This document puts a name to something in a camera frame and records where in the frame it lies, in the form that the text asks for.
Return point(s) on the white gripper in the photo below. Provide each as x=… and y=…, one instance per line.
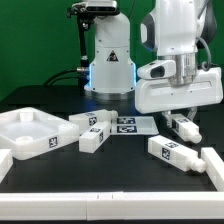
x=155, y=93

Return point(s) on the white square desk top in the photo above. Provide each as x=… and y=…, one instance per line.
x=29, y=132

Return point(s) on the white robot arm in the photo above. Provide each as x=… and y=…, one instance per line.
x=174, y=30

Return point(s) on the white marker sheet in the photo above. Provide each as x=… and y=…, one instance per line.
x=134, y=125

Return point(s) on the white right fence bar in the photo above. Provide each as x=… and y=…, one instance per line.
x=215, y=167

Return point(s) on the white fence bar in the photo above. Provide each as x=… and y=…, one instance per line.
x=112, y=206
x=215, y=167
x=6, y=161

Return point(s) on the white front fence bar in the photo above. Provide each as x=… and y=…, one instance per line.
x=112, y=206

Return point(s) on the white left fence bar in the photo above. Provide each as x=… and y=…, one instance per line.
x=6, y=161

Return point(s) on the camera on stand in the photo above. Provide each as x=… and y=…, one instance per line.
x=97, y=7

